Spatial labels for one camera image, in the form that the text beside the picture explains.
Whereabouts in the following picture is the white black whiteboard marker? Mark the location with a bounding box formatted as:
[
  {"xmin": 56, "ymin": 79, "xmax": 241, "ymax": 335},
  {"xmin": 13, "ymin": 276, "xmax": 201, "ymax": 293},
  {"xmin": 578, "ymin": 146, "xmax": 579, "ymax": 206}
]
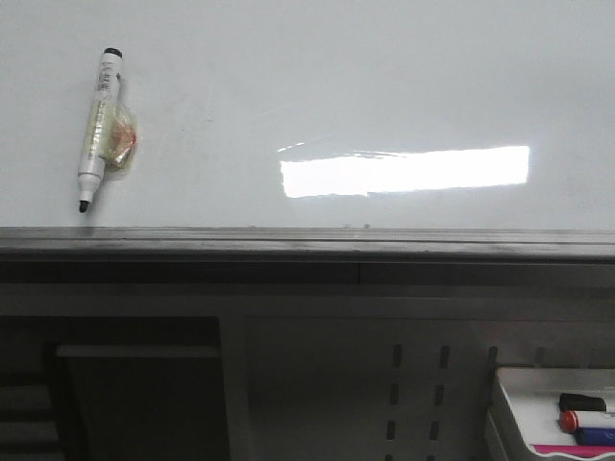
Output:
[{"xmin": 77, "ymin": 47, "xmax": 137, "ymax": 213}]

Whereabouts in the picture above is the white whiteboard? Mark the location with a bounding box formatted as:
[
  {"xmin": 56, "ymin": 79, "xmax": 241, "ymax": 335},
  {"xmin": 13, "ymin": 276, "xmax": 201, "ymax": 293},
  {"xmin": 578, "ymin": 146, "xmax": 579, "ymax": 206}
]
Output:
[{"xmin": 1, "ymin": 1, "xmax": 614, "ymax": 231}]

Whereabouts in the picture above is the white slotted pegboard panel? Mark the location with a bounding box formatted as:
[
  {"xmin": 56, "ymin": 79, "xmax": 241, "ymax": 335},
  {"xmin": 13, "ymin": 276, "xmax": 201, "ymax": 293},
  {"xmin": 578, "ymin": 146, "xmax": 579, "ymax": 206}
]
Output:
[{"xmin": 220, "ymin": 293, "xmax": 614, "ymax": 460}]

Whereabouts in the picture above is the white plastic storage tray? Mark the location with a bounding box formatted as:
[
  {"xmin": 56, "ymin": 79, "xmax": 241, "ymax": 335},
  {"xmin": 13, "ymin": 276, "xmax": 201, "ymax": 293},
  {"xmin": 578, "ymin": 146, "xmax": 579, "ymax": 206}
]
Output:
[{"xmin": 484, "ymin": 368, "xmax": 614, "ymax": 460}]

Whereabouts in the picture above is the dark cabinet with shelf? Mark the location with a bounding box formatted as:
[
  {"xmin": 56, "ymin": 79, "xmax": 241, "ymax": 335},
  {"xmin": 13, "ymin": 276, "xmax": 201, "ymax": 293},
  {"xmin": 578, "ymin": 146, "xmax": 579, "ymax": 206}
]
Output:
[{"xmin": 1, "ymin": 317, "xmax": 230, "ymax": 460}]

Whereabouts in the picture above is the black marker cap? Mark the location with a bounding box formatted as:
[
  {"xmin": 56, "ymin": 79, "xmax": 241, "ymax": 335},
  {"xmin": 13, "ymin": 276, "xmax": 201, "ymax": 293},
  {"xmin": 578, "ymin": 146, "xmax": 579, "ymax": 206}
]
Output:
[{"xmin": 558, "ymin": 393, "xmax": 607, "ymax": 412}]

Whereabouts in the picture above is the red capped marker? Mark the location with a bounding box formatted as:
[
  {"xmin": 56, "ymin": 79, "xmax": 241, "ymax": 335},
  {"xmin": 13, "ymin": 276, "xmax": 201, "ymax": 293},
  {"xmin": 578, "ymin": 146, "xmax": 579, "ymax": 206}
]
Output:
[{"xmin": 559, "ymin": 410, "xmax": 615, "ymax": 433}]

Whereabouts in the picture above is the blue capped marker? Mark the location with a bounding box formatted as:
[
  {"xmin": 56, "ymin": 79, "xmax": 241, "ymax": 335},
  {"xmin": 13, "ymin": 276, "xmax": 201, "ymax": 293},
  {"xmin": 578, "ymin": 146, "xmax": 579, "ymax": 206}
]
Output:
[{"xmin": 576, "ymin": 427, "xmax": 615, "ymax": 447}]

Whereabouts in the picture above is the pink white eraser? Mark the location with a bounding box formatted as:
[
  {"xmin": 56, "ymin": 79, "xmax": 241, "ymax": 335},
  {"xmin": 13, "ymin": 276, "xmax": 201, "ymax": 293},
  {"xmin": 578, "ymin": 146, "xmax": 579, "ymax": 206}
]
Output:
[{"xmin": 532, "ymin": 445, "xmax": 614, "ymax": 458}]

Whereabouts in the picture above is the grey whiteboard bottom frame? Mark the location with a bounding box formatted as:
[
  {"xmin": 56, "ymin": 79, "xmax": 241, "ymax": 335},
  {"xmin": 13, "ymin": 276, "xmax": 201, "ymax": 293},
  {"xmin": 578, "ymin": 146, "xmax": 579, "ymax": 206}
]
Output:
[{"xmin": 1, "ymin": 227, "xmax": 614, "ymax": 288}]

